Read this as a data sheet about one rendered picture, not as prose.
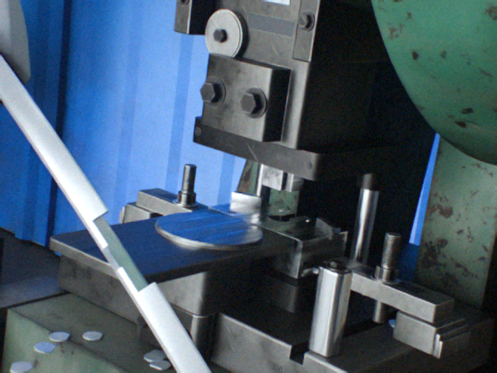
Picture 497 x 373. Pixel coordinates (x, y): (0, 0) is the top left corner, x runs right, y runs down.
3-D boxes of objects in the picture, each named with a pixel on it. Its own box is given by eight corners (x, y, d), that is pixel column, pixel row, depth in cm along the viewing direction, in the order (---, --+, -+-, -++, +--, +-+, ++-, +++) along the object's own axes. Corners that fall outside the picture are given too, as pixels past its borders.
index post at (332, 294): (327, 359, 100) (341, 268, 98) (304, 347, 102) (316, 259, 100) (343, 352, 102) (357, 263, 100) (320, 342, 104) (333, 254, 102)
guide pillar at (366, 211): (359, 269, 120) (378, 158, 117) (345, 263, 121) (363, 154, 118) (370, 266, 122) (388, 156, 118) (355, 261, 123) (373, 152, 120)
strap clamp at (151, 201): (205, 258, 126) (216, 181, 123) (118, 222, 136) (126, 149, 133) (237, 251, 130) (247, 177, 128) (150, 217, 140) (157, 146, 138)
